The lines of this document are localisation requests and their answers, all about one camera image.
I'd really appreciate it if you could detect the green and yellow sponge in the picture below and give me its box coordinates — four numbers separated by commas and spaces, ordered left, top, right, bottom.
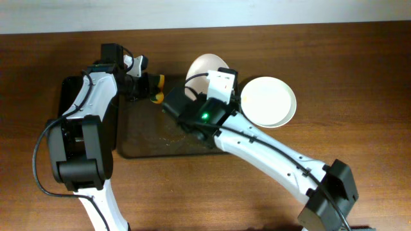
149, 74, 165, 104

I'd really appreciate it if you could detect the white plate top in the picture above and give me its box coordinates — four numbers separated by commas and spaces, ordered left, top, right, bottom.
185, 53, 229, 100

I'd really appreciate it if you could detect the white plate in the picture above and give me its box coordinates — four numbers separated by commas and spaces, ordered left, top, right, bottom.
241, 76, 297, 128
185, 53, 229, 100

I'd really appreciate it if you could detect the white plate bottom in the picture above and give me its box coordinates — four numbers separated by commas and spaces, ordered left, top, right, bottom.
241, 76, 297, 128

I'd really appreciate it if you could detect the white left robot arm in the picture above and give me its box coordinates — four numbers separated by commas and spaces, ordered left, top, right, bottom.
45, 53, 164, 230

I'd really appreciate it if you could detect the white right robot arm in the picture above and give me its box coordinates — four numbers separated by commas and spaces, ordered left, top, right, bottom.
167, 67, 359, 230

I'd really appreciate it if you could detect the brown large tray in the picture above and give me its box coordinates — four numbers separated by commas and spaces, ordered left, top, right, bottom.
116, 79, 218, 158

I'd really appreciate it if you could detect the black small tray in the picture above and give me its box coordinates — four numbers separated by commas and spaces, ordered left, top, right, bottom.
58, 73, 118, 150

